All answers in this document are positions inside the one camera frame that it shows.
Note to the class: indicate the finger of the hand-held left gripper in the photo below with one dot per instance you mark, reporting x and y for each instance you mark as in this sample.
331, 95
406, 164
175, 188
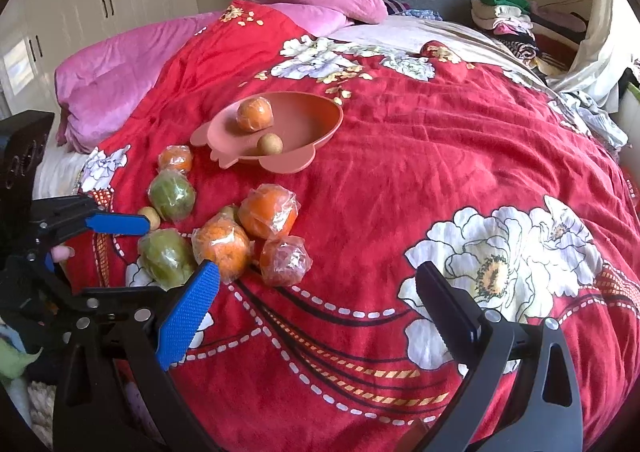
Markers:
117, 224

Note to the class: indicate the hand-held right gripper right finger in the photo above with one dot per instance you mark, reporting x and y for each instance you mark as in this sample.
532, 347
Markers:
450, 302

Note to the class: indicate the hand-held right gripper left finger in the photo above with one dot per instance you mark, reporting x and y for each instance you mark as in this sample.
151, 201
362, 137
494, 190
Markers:
190, 312

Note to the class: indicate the plastic green fruit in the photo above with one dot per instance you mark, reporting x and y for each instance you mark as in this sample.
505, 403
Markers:
165, 257
172, 194

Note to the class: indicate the reddish plastic orange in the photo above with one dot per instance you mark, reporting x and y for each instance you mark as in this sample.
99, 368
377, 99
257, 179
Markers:
285, 262

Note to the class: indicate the large plastic orange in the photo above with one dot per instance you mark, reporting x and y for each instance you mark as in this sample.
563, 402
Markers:
267, 213

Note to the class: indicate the terracotta pink plate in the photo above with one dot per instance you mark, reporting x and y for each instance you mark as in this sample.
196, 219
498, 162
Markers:
305, 122

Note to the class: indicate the person's left hand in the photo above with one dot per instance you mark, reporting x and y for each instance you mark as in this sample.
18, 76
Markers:
63, 252

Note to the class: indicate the small plastic wrapped orange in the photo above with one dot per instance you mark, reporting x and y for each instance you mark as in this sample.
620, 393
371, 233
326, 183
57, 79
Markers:
176, 159

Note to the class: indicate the pink quilt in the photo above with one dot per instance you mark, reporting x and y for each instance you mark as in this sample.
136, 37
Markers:
115, 77

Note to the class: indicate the red floral blanket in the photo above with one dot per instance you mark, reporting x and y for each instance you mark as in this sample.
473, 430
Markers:
425, 157

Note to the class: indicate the crumpled grey white cloth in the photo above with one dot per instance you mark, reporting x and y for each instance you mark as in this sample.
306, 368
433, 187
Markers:
597, 119

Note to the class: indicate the beige bed sheet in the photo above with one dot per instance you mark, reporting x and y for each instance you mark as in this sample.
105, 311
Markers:
390, 34

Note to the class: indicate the blue floral cloth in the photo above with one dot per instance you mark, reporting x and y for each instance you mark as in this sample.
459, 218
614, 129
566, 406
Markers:
425, 14

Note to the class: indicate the pile of folded clothes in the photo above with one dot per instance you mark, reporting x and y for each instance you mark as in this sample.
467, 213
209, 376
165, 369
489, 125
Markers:
510, 19

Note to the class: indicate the white curtain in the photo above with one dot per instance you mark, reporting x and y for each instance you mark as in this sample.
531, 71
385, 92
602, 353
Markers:
597, 47

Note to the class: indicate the striped purple cloth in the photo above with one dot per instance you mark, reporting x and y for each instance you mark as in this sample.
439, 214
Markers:
396, 7

